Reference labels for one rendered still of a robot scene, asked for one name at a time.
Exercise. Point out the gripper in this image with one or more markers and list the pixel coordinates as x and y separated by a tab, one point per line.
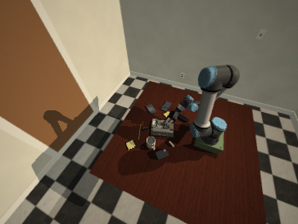
170	116

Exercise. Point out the grey telephone handset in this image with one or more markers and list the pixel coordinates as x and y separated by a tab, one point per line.
168	131

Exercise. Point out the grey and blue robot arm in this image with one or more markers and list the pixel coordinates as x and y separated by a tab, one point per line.
214	80

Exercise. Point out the white mug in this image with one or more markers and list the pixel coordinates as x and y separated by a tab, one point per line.
151	142

